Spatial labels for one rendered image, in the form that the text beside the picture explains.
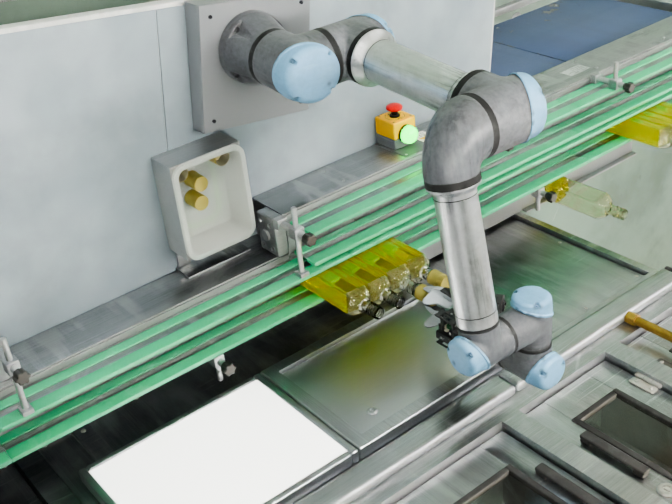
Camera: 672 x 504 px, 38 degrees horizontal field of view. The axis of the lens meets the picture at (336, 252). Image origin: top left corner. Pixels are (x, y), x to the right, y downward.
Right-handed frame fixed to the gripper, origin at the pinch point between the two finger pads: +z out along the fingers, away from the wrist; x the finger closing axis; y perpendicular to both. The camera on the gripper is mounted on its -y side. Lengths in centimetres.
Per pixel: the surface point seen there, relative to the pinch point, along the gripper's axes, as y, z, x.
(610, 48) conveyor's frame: -108, 39, -14
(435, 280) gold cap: -4.3, 3.2, -0.8
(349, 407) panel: 26.6, -2.9, 12.4
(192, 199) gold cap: 32, 38, -24
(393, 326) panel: 1.6, 11.9, 12.7
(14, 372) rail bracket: 82, 18, -17
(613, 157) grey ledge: -100, 29, 15
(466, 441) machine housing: 15.2, -24.7, 14.9
